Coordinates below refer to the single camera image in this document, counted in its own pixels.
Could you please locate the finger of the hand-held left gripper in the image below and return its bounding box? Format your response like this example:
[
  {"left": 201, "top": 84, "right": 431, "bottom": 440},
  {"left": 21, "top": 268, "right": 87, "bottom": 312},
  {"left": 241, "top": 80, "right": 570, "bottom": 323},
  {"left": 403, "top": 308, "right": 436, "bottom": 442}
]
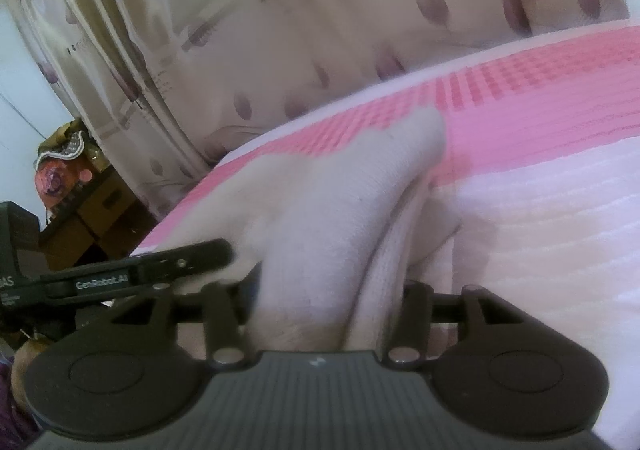
[{"left": 41, "top": 238, "right": 237, "bottom": 307}]

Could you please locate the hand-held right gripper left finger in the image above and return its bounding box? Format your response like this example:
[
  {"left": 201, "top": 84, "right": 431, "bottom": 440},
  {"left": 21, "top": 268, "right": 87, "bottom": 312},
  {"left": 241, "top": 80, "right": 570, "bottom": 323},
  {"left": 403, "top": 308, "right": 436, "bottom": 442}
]
[{"left": 107, "top": 264, "right": 262, "bottom": 373}]

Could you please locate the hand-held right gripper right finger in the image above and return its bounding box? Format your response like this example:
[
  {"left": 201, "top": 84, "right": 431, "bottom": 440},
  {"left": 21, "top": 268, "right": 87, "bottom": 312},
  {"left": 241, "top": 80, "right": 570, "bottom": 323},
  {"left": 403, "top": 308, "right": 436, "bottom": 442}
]
[{"left": 387, "top": 281, "right": 522, "bottom": 373}]

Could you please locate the beige shirt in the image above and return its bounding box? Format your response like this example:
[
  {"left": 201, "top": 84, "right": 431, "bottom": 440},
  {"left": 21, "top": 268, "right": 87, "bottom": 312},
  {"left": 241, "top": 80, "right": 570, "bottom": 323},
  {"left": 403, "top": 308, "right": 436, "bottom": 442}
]
[{"left": 165, "top": 107, "right": 464, "bottom": 361}]

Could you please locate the person's left hand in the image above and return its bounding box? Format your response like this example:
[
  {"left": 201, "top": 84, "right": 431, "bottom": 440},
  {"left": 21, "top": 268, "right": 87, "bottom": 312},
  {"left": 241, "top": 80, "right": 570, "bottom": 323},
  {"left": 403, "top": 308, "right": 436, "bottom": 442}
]
[{"left": 10, "top": 336, "right": 53, "bottom": 411}]

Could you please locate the brown cardboard box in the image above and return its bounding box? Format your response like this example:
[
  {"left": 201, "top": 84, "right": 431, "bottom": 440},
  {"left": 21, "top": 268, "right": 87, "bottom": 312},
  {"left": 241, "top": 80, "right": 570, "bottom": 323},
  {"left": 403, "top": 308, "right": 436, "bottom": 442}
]
[
  {"left": 76, "top": 174, "right": 140, "bottom": 231},
  {"left": 39, "top": 214, "right": 103, "bottom": 273}
]

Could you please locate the decorated fabric bag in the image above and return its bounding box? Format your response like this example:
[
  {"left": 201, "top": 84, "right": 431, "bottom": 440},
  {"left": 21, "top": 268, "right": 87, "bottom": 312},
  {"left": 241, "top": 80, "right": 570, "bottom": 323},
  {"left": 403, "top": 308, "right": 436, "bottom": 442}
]
[{"left": 34, "top": 117, "right": 110, "bottom": 211}]

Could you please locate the pink checked bed sheet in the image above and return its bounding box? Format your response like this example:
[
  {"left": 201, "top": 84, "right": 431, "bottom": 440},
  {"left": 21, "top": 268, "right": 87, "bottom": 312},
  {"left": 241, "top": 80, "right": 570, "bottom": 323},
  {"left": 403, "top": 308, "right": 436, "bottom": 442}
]
[{"left": 135, "top": 24, "right": 640, "bottom": 450}]

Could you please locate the beige leaf print curtain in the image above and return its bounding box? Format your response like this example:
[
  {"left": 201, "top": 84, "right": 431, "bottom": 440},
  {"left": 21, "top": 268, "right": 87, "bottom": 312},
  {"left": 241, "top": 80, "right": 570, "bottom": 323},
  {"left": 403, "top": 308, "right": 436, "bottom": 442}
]
[{"left": 0, "top": 0, "right": 632, "bottom": 221}]

